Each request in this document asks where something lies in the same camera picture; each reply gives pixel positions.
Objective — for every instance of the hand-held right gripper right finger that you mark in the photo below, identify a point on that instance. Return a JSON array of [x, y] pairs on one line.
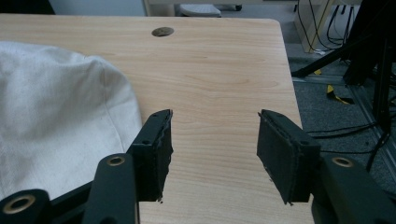
[[281, 155]]

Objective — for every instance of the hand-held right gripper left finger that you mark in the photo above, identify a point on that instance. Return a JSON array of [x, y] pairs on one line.
[[153, 155]]

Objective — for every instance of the yellow and black tape strip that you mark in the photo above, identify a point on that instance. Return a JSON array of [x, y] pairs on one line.
[[335, 95]]

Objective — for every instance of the white cloth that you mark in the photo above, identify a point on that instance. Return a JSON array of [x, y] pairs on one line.
[[56, 118]]

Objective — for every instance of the light wooden furniture leg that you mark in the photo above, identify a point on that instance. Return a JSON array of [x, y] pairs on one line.
[[313, 21]]

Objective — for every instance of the black metal stand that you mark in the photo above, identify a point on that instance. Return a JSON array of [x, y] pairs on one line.
[[369, 37]]

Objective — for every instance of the grey flat foot base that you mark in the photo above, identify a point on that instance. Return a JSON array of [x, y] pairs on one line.
[[200, 10]]

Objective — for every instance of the dark object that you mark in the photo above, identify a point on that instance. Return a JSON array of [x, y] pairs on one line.
[[26, 6]]

